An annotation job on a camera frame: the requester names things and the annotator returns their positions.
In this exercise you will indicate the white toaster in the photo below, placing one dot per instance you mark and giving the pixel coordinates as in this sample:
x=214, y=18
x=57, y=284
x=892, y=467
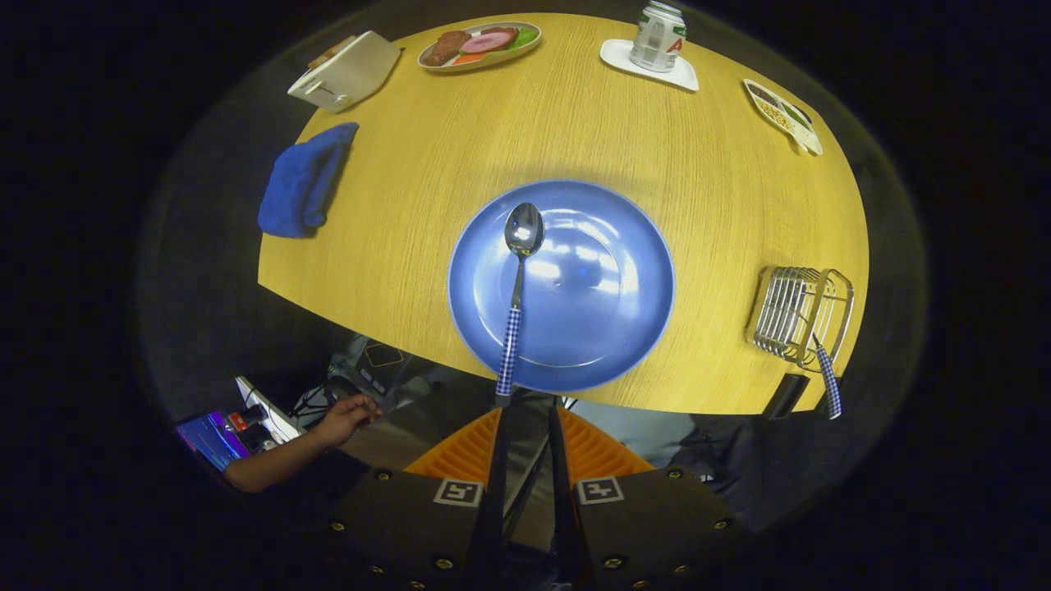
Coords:
x=353, y=74

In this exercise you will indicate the green lettuce leaf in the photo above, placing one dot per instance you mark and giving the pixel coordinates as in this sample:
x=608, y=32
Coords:
x=522, y=38

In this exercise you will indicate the brown meat slice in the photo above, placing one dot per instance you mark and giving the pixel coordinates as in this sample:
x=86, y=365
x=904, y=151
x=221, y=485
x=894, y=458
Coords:
x=443, y=48

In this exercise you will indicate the black table clamp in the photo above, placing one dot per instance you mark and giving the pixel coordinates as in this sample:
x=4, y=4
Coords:
x=784, y=396

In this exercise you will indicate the blue round plate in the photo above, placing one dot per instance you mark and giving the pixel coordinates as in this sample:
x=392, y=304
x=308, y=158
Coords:
x=591, y=287

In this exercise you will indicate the white square coaster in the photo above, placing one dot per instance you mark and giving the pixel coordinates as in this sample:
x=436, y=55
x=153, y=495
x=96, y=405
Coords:
x=616, y=53

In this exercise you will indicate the black case with yellow outline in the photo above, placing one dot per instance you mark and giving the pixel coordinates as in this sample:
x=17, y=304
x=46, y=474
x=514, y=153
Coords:
x=382, y=357

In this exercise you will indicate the pink ham slice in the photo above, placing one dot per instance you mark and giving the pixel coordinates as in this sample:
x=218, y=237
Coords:
x=486, y=41

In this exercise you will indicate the white bottle with green label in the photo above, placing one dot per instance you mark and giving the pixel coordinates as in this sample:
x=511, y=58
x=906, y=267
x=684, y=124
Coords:
x=657, y=41

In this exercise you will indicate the orange carrot slice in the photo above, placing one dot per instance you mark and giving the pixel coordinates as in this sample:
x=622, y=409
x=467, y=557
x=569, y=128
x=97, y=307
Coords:
x=468, y=59

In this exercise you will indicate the white divided snack tray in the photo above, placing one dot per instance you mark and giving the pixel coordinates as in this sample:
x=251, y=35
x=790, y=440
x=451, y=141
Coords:
x=780, y=115

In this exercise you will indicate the blue folded cloth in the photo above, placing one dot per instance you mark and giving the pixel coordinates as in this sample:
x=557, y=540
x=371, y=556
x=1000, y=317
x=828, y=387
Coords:
x=300, y=185

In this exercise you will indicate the brown toast slice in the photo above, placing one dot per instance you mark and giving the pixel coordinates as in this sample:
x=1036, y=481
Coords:
x=328, y=53

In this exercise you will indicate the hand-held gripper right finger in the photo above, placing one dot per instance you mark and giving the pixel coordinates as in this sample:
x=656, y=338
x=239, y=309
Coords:
x=565, y=492

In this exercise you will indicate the grey oval food plate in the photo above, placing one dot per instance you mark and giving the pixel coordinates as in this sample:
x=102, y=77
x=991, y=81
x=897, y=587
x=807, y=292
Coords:
x=497, y=63

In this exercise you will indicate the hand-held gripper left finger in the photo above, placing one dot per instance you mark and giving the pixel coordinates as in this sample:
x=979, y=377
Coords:
x=493, y=509

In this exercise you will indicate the phone with lit screen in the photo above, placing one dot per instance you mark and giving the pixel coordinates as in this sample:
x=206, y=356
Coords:
x=209, y=439

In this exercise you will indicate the white flat device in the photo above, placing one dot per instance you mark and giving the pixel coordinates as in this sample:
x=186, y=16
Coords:
x=271, y=419

